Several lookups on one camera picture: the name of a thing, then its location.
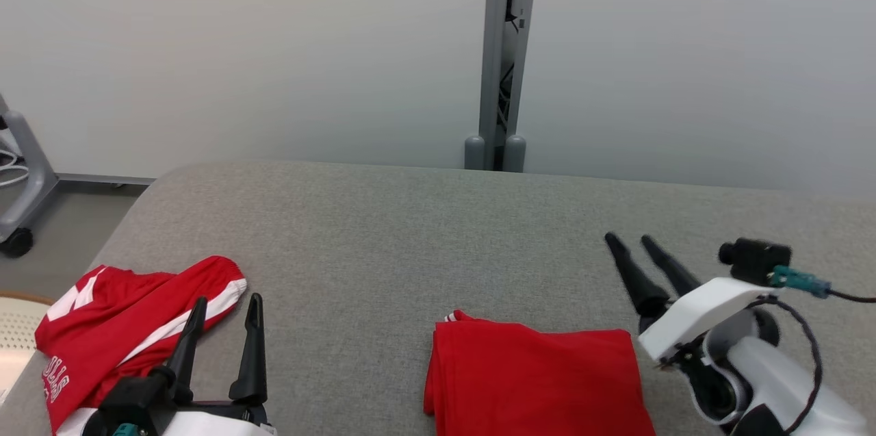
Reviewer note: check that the grey wheeled metal stand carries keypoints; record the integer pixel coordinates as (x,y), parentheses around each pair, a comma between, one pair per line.
(34,176)

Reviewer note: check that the beige perforated laundry basket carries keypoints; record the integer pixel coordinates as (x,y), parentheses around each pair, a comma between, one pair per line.
(20,340)

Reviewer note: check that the teal left camera connector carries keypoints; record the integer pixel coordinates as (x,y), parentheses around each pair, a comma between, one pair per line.
(126,430)

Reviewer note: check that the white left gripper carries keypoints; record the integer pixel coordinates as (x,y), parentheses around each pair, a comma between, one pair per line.
(226,422)

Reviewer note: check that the teal right camera connector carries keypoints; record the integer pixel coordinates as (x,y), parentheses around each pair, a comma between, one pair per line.
(797,280)

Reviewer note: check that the red shorts with white stripe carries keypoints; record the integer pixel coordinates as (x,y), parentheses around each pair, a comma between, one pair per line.
(102,319)

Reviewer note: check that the teal camera connector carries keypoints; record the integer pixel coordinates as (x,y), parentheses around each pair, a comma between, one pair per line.
(126,430)
(797,280)

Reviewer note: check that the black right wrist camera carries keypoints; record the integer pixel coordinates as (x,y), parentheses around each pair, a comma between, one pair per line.
(759,259)

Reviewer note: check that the grey wall baseboard strip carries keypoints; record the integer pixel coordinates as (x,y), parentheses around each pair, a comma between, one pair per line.
(102,180)

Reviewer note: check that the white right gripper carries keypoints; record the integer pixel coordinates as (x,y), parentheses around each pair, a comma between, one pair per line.
(698,313)

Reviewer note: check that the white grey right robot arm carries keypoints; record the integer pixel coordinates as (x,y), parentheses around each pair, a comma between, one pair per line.
(780,381)

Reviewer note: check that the red Bulls 23 jersey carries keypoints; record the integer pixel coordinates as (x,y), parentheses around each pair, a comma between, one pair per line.
(534,381)

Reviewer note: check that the grey metal partition post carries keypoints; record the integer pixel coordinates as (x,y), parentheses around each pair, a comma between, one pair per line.
(494,46)

